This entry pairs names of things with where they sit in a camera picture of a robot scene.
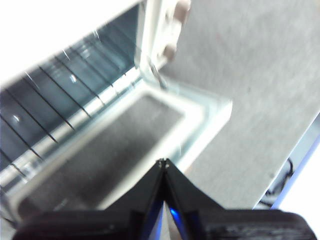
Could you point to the white temperature oven knob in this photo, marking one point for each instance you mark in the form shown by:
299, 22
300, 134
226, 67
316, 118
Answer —
182, 10

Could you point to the white timer oven knob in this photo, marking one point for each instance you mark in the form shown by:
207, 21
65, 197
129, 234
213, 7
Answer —
170, 53

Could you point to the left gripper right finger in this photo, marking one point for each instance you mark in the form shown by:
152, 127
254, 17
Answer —
212, 225

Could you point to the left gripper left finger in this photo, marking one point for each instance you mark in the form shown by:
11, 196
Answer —
120, 225

